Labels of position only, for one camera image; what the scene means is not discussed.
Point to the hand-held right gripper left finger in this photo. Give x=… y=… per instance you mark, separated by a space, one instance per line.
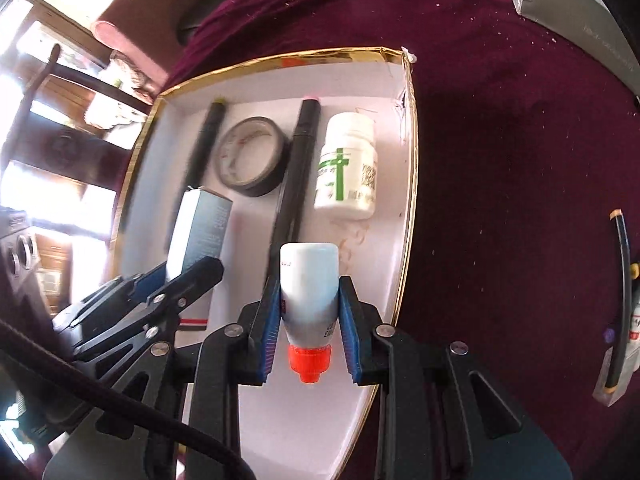
x=270 y=332

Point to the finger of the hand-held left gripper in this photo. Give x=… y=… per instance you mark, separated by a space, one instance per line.
x=195 y=275
x=150 y=280

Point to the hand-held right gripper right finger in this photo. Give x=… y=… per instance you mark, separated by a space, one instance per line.
x=350 y=335

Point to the grey box with red end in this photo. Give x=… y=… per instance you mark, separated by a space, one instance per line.
x=200 y=230

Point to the white glue bottle orange cap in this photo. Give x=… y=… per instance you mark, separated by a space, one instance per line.
x=307 y=290

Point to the white tray with gold rim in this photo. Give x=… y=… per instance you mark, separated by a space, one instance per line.
x=300 y=435

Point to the black marker with yellow ends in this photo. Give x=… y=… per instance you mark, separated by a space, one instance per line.
x=622 y=285

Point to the black tape roll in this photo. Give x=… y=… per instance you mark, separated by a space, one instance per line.
x=270 y=180

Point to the black marker with ochre end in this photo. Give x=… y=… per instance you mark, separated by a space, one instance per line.
x=205 y=145

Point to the white bottle with green cross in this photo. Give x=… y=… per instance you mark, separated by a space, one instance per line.
x=345 y=185

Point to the black marker with pink end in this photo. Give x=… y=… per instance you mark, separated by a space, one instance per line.
x=297 y=160

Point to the dark wooden chair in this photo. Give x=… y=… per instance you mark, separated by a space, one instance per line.
x=30 y=110

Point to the maroon tablecloth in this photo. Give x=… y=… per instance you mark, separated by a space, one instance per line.
x=500 y=160

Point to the pink upholstered chair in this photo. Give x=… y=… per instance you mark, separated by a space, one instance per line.
x=125 y=40

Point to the black sofa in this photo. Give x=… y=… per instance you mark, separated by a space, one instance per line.
x=200 y=10

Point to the small white box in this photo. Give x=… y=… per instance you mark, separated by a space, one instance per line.
x=624 y=385

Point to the large grey cardboard box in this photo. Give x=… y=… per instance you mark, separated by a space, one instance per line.
x=565 y=10

